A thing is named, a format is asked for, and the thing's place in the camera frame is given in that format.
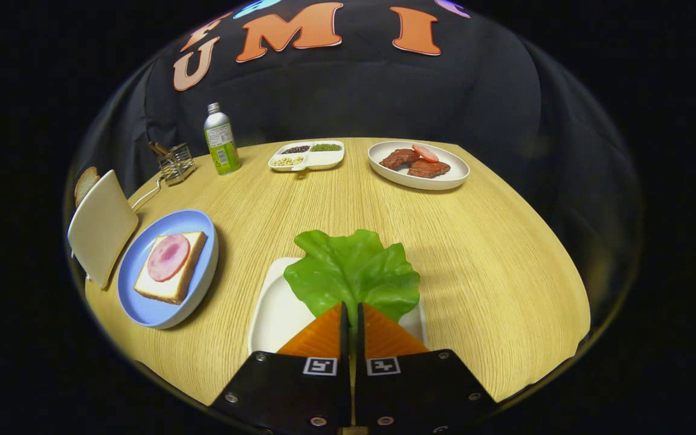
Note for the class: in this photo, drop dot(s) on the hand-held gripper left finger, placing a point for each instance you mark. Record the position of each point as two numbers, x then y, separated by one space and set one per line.
287 393

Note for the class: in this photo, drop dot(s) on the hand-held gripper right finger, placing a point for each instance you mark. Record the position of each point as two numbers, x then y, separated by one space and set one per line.
420 393

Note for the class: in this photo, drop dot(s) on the green lettuce leaf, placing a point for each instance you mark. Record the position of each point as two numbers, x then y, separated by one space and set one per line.
348 272

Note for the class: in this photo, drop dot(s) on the toasted bread slice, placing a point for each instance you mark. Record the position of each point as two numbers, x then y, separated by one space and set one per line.
84 184

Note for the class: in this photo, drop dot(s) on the white square plate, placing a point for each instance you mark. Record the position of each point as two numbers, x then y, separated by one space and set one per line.
275 314

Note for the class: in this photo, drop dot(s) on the white bread slice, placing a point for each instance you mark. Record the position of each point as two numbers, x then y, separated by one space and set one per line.
170 291

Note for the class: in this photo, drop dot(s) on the blue plate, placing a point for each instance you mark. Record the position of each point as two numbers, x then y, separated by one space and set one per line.
154 308

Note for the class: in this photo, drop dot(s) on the pink ham slice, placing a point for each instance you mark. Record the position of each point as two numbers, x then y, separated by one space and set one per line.
168 258

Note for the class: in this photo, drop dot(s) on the white round plate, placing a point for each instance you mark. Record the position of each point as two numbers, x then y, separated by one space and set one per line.
444 178

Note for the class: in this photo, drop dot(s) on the brown meat piece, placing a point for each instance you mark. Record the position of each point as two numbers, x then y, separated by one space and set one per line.
397 158
428 169

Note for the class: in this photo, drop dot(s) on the pile of yellow beans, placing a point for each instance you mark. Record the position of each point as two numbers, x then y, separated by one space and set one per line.
287 161

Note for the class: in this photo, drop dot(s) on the white divided dish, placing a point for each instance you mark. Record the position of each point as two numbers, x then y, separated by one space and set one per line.
324 159

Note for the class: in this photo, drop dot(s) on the red tomato slice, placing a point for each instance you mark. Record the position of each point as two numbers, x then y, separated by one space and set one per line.
425 153

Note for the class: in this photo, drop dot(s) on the pile of dark beans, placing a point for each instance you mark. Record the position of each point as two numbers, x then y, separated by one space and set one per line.
295 149

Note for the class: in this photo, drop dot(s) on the pile of green beans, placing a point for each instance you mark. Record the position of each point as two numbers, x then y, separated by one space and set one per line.
326 147

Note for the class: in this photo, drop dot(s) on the white toaster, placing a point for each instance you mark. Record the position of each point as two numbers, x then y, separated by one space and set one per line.
101 226

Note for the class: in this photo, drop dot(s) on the green and silver bottle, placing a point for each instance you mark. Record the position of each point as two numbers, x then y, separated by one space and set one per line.
222 145

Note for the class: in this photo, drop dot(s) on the black backdrop cloth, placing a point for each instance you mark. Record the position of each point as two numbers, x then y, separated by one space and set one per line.
354 96

